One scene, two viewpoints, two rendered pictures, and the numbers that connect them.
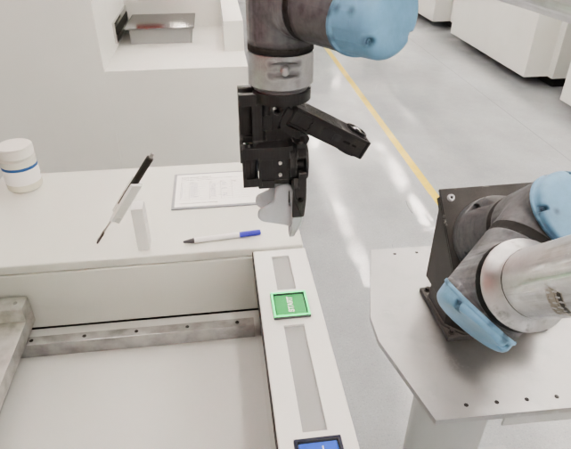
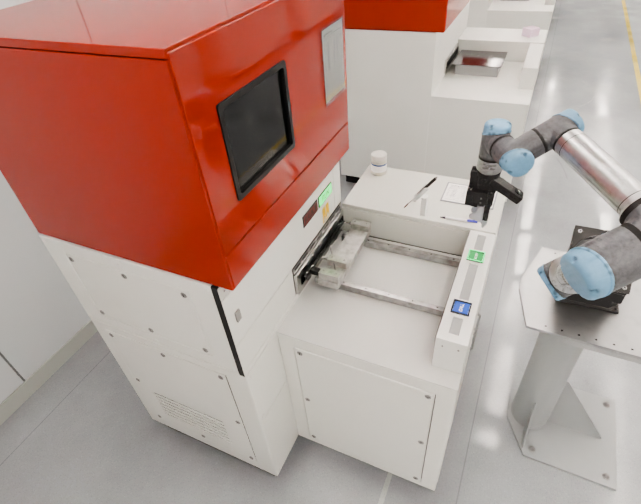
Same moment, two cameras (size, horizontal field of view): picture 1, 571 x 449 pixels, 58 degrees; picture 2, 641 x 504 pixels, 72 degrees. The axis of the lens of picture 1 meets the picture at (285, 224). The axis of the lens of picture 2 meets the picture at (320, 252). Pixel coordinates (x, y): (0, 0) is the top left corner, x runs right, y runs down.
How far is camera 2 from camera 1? 0.86 m
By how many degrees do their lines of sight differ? 29
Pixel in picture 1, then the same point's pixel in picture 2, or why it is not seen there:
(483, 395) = (557, 325)
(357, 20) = (507, 164)
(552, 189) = not seen: hidden behind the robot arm
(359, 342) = not seen: hidden behind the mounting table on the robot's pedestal
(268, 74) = (482, 167)
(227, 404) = (437, 288)
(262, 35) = (483, 154)
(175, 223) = (440, 207)
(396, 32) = (522, 169)
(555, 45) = not seen: outside the picture
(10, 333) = (362, 234)
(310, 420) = (463, 296)
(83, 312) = (390, 235)
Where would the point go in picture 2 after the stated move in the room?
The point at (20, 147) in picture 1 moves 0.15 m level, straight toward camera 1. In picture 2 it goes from (381, 155) to (383, 173)
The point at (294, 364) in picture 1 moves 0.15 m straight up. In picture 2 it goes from (466, 277) to (473, 243)
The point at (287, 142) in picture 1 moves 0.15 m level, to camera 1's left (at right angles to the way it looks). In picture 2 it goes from (485, 191) to (439, 180)
